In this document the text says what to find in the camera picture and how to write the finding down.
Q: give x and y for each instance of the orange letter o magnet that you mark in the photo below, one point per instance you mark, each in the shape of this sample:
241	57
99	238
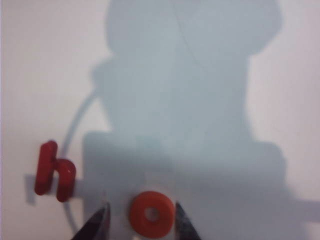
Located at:
138	212

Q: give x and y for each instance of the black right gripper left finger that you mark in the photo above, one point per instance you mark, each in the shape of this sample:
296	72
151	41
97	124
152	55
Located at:
97	227

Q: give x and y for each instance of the red letter h magnet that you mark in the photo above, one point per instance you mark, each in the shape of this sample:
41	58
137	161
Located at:
45	170

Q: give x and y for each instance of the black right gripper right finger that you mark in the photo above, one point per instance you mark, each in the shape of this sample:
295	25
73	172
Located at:
185	227

